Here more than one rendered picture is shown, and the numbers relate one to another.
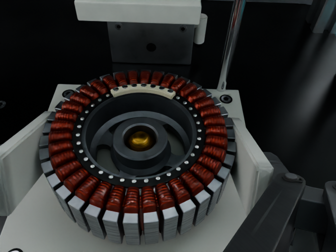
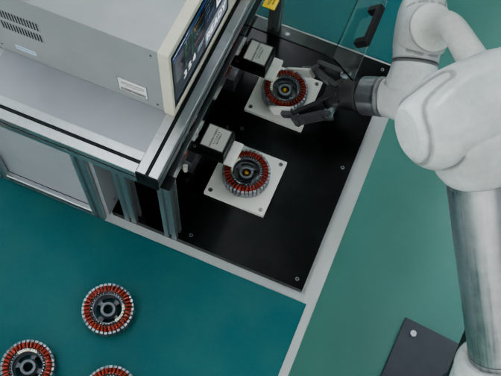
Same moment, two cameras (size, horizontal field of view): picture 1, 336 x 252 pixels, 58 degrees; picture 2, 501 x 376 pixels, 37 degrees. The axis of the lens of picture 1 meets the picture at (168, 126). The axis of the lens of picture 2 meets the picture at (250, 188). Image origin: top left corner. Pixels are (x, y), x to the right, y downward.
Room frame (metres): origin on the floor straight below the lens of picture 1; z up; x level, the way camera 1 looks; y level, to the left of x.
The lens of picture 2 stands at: (-0.13, 0.95, 2.40)
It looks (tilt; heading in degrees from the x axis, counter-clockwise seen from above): 66 degrees down; 288
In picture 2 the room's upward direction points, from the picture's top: 6 degrees clockwise
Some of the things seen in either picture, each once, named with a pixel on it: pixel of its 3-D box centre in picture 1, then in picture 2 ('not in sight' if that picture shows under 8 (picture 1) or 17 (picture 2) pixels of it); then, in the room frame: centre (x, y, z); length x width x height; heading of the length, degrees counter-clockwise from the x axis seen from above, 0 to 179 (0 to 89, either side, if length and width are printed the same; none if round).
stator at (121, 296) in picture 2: not in sight; (108, 309); (0.25, 0.67, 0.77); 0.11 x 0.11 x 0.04
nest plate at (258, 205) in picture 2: not in sight; (245, 177); (0.11, 0.26, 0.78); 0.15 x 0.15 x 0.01; 1
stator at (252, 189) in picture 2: not in sight; (246, 173); (0.11, 0.26, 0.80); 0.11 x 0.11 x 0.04
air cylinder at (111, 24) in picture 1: (152, 24); (229, 71); (0.26, 0.02, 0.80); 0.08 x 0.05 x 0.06; 91
